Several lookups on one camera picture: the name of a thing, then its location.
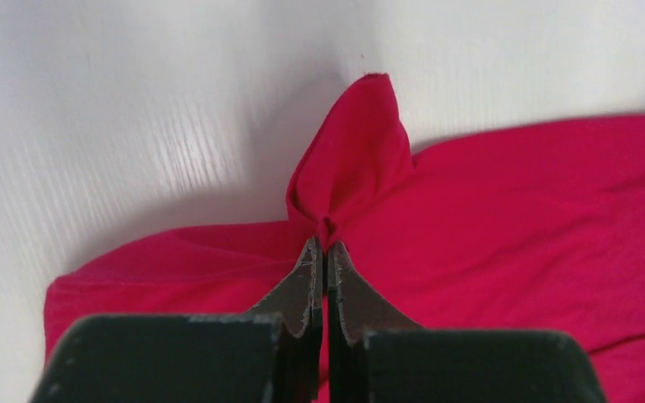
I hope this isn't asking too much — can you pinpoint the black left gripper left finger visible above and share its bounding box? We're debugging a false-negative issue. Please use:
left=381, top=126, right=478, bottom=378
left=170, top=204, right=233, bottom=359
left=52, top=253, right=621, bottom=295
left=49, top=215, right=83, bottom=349
left=32, top=238, right=323, bottom=402

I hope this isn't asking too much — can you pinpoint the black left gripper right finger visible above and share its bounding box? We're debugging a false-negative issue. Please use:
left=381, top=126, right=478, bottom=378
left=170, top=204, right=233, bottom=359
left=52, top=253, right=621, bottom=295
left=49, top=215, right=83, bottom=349
left=328, top=242, right=606, bottom=402

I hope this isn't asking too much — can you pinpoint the red t-shirt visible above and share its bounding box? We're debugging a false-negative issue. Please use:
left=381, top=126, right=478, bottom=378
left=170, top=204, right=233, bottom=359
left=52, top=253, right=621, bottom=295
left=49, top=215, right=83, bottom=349
left=44, top=74, right=645, bottom=402

